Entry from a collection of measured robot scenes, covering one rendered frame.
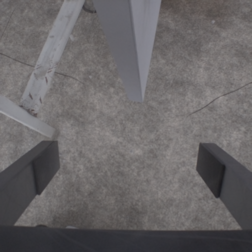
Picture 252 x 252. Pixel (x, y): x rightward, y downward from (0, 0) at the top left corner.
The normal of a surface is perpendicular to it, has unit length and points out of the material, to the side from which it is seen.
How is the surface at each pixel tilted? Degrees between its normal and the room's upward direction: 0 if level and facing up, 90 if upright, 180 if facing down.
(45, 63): 0
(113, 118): 0
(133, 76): 90
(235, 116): 0
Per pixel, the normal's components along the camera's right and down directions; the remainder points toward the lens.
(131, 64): -0.18, 0.98
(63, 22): -0.12, -0.14
